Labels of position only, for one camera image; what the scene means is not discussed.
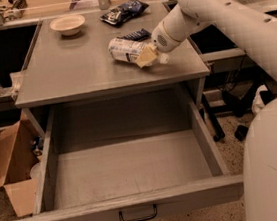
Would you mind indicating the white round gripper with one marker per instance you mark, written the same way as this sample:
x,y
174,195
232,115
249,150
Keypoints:
x,y
164,41

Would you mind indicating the clear plastic bottle blue label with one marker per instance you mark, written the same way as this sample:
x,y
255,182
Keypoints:
x,y
128,51

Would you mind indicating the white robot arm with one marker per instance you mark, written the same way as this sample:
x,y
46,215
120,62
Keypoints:
x,y
253,31

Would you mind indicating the grey cabinet counter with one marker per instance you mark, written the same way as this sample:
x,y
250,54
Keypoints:
x,y
64,69

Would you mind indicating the open grey wooden drawer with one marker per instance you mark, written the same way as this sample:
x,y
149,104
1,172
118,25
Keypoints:
x,y
150,148

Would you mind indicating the dark blue snack bar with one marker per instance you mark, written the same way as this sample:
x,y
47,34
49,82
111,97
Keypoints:
x,y
138,35

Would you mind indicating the blue chip bag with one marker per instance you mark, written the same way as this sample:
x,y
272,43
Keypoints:
x,y
124,12

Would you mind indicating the white ceramic bowl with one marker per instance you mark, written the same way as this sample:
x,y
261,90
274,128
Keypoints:
x,y
67,25

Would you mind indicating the black office chair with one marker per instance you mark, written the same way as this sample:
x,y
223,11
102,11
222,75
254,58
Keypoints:
x,y
255,98

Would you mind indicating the open cardboard box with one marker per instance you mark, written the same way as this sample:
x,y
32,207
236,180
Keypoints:
x,y
16,162

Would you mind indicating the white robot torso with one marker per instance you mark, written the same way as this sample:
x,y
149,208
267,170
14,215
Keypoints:
x,y
274,163

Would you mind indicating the black metal drawer handle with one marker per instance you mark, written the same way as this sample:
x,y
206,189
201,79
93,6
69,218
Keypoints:
x,y
141,213

